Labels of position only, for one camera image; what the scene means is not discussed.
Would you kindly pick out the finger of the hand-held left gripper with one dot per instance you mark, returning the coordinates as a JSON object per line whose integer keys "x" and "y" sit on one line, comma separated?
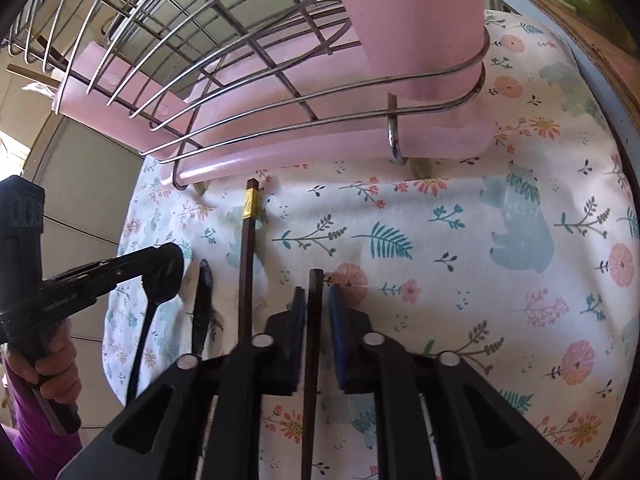
{"x": 162, "y": 287}
{"x": 160, "y": 257}

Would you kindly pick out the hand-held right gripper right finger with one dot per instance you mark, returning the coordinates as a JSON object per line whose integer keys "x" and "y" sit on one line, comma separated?
{"x": 337, "y": 340}

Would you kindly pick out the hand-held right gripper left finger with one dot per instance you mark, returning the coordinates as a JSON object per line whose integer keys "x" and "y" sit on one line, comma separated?
{"x": 299, "y": 340}

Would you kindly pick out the black plastic spoon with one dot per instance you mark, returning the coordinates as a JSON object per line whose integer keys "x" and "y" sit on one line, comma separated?
{"x": 140, "y": 350}

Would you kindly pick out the dark brown chopstick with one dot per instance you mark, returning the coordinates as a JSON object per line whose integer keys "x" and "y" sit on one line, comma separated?
{"x": 311, "y": 425}

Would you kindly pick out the light wooden chopstick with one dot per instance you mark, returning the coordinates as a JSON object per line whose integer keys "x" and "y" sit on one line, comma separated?
{"x": 30, "y": 74}

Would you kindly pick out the person's left forearm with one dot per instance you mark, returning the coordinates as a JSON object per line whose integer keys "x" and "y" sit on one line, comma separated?
{"x": 35, "y": 440}

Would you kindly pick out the person's left hand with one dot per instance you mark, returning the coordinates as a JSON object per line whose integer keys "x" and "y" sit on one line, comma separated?
{"x": 55, "y": 355}

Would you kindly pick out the black serrated plastic knife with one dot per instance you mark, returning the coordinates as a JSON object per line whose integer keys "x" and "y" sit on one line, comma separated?
{"x": 202, "y": 310}

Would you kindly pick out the dark chopstick with gold band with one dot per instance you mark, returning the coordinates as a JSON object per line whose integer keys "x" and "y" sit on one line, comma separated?
{"x": 246, "y": 270}

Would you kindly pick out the floral bear print tablecloth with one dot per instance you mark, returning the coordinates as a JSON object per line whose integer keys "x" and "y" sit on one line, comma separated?
{"x": 450, "y": 260}

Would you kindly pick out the pink plastic drip tray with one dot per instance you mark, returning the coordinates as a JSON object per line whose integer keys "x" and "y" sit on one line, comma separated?
{"x": 325, "y": 145}

